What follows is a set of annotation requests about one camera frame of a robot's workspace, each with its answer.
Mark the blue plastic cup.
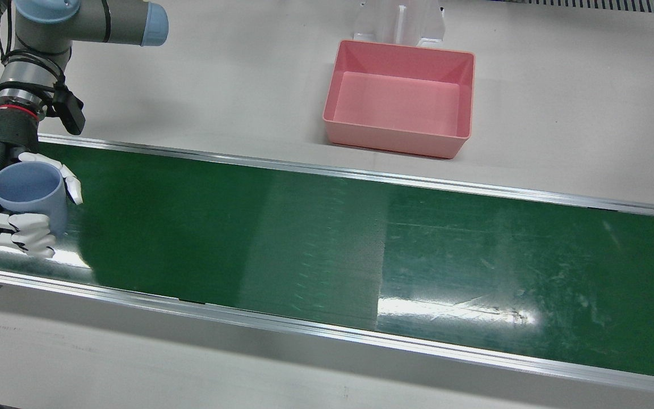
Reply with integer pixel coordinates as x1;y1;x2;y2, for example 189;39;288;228
0;162;70;237

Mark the pink plastic box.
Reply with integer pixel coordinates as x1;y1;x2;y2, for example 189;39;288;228
322;39;476;160

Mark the green conveyor belt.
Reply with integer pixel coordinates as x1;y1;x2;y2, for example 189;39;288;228
0;133;654;398

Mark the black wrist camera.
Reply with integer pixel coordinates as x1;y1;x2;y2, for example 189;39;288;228
50;84;87;136

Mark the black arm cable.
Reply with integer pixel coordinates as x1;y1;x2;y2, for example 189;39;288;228
0;0;66;91

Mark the white mounting bracket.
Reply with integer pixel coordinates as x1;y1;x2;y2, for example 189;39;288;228
353;0;447;49

